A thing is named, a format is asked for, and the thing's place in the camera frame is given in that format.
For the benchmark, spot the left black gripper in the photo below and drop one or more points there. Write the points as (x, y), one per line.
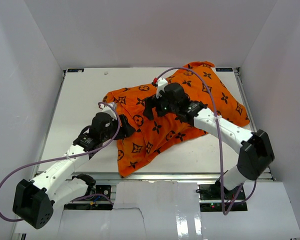
(127, 129)

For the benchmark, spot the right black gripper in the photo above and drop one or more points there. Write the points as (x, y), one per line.
(150, 103)

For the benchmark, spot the orange patterned pillowcase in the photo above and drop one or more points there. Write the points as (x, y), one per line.
(152, 137)

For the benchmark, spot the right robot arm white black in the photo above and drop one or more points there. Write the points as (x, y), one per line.
(254, 149)

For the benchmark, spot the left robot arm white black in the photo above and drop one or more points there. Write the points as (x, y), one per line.
(35, 200)

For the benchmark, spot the right blue table label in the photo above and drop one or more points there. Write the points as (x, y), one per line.
(223, 69)

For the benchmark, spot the blue table label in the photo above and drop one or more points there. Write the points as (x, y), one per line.
(75, 70)
(223, 69)

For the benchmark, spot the left blue table label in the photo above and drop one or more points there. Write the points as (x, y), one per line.
(75, 70)

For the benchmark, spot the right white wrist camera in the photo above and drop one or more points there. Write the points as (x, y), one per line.
(160, 84)

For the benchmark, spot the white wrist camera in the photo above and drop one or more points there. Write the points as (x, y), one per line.
(160, 84)
(109, 108)

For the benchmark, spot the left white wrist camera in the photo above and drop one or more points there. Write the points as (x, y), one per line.
(109, 108)

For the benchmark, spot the aluminium front rail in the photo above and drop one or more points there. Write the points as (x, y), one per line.
(107, 176)

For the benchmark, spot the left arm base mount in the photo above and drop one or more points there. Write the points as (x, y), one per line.
(95, 192)

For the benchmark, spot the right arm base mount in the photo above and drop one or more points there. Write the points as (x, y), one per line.
(210, 199)

